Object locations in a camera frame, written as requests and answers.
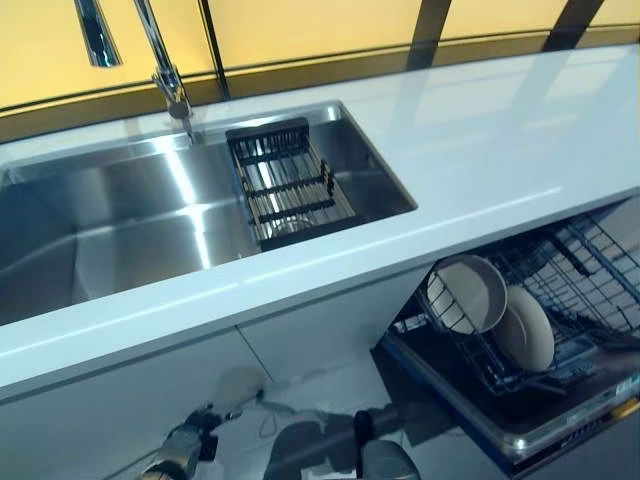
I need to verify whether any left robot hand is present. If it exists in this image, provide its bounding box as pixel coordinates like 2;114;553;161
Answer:
186;402;244;440

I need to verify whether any deep cream ceramic plate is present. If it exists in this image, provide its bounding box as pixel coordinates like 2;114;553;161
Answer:
425;253;510;337

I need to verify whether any shallow cream ceramic plate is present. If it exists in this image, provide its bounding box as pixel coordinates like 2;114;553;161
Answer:
493;284;556;375

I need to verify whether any wide white cabinet door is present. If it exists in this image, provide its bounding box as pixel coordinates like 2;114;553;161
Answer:
0;323;275;480

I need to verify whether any narrow white cabinet door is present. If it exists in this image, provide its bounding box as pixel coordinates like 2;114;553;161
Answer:
233;261;437;402

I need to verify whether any right robot leg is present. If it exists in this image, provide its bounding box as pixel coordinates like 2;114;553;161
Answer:
351;408;422;480

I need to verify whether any stainless steel sink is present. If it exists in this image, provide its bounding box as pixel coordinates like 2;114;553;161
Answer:
0;98;420;327

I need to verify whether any black sink dish rack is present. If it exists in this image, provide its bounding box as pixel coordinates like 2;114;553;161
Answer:
224;116;358;253

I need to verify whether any chrome kitchen faucet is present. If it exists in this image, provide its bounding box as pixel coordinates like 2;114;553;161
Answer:
73;0;197;145

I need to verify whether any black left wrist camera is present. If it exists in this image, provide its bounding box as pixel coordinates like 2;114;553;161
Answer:
199;432;220;463

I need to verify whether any wire dishwasher rack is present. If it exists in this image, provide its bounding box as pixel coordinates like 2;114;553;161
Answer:
398;211;640;397

